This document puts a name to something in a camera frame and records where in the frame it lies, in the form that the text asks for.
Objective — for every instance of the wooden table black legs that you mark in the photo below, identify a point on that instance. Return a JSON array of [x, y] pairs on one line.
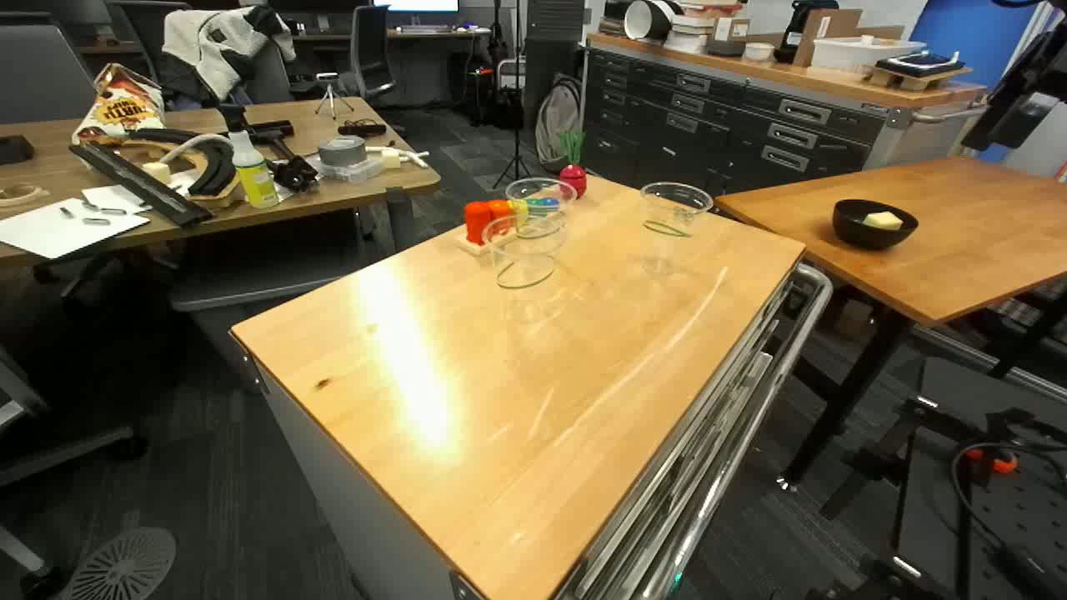
[[977, 234]]

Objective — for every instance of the clear plastic cup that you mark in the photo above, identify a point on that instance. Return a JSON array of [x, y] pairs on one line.
[[676, 211], [543, 214], [522, 254]]

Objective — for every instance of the black mesh office chair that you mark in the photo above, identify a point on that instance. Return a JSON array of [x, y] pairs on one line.
[[373, 45]]

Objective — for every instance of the round grey mesh fan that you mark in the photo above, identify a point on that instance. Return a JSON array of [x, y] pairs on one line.
[[118, 568]]

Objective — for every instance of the brown cardboard box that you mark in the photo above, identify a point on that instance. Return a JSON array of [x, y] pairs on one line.
[[823, 30]]

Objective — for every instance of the orange clamp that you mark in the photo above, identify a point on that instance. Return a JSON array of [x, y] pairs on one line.
[[1003, 466]]

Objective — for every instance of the black tripod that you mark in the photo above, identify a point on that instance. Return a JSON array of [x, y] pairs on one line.
[[515, 102]]

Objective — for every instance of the cluttered wooden desk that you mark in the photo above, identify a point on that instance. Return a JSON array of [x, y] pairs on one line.
[[379, 177]]

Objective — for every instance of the round white fan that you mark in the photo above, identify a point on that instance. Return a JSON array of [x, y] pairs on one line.
[[554, 121]]

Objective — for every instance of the grey flat drawer cabinet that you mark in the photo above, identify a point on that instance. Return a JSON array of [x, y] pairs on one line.
[[689, 121]]

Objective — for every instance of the small black device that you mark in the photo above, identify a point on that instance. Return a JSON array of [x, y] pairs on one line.
[[296, 170]]

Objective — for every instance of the white plastic container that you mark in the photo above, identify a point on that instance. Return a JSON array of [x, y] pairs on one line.
[[862, 56]]

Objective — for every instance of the snack chip bag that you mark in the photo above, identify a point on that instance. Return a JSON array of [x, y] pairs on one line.
[[121, 104]]

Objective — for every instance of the spray bottle yellow liquid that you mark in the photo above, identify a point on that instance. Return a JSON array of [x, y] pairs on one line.
[[255, 177]]

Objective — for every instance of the pale yellow food piece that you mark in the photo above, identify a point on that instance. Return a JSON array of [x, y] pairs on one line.
[[886, 221]]

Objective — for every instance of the wooden butcher block table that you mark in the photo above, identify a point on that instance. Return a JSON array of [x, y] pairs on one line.
[[334, 501]]

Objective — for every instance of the flat black remote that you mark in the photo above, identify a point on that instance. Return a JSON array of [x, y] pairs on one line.
[[363, 127]]

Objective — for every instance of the red toy apple green stem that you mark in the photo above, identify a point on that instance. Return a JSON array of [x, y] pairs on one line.
[[576, 182]]

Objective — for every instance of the blue panel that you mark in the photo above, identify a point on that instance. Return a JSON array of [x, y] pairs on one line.
[[973, 38]]

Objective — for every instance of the white jacket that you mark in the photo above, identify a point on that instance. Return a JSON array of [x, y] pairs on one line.
[[206, 45]]

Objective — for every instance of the grey padded chair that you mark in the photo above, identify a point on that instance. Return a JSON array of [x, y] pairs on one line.
[[38, 70]]

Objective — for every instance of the black perforated mounting table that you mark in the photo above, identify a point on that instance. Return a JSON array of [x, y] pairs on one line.
[[1003, 535]]

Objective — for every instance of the long black bar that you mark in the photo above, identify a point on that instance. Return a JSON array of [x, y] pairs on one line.
[[136, 186]]

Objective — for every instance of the black bowl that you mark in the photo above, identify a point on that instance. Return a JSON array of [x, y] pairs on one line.
[[856, 232]]

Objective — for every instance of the white paper sheet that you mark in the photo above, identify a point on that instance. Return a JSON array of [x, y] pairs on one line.
[[54, 227]]

